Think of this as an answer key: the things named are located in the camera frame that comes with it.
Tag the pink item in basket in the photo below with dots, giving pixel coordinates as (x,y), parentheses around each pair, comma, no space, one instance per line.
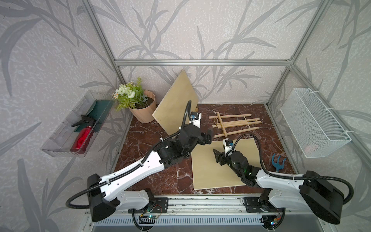
(311,149)

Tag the red spray bottle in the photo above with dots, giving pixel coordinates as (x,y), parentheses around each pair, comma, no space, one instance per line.
(81,142)

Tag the aluminium front rail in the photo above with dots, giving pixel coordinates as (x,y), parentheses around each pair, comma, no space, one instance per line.
(228,213)

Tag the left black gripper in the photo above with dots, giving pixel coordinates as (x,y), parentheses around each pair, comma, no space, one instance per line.
(202,140)

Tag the blue hand rake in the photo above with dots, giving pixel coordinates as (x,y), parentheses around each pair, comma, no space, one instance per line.
(276,163)

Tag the white wire basket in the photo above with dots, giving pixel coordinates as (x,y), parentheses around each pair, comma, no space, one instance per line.
(311,122)

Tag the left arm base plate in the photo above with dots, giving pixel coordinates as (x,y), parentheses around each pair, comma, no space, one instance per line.
(159,205)

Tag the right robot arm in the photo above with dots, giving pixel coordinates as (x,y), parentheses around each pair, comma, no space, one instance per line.
(325,196)

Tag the wooden board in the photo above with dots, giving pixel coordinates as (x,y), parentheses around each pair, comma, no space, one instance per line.
(208,174)
(170,112)

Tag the clear plastic wall bin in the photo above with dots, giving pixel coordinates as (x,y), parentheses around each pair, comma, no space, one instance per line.
(76,134)

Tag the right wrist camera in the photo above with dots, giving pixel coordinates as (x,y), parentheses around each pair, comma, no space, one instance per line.
(228,145)

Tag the aluminium cage frame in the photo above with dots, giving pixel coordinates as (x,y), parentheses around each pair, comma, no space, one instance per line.
(290,64)

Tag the green trowel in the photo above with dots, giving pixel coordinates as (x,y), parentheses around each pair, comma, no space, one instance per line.
(99,111)

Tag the potted flower plant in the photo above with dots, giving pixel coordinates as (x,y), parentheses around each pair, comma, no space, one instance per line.
(140,102)

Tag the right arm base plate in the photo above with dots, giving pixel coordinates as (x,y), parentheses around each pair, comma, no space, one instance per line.
(259,205)

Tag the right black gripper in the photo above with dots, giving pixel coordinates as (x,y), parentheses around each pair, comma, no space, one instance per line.
(221,157)

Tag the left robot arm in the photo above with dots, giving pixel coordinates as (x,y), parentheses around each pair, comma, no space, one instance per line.
(105,195)

